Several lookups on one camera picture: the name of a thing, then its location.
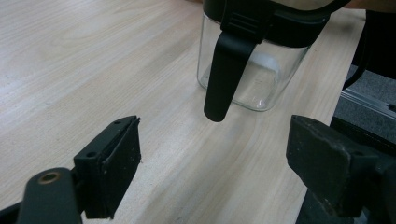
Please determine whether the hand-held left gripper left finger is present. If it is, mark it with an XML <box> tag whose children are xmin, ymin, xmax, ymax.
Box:
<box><xmin>73</xmin><ymin>115</ymin><xmax>142</xmax><ymax>219</ymax></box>

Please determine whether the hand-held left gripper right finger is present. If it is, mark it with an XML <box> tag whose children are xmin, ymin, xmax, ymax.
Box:
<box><xmin>285</xmin><ymin>114</ymin><xmax>391</xmax><ymax>218</ymax></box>

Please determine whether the black curtain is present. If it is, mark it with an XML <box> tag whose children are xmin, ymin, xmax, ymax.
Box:
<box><xmin>354</xmin><ymin>8</ymin><xmax>396</xmax><ymax>80</ymax></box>

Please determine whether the aluminium floor rail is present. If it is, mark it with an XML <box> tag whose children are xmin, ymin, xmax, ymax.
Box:
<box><xmin>339</xmin><ymin>89</ymin><xmax>396</xmax><ymax>120</ymax></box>

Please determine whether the black floor cable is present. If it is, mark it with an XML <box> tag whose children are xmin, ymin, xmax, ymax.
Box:
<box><xmin>342</xmin><ymin>27</ymin><xmax>370</xmax><ymax>91</ymax></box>

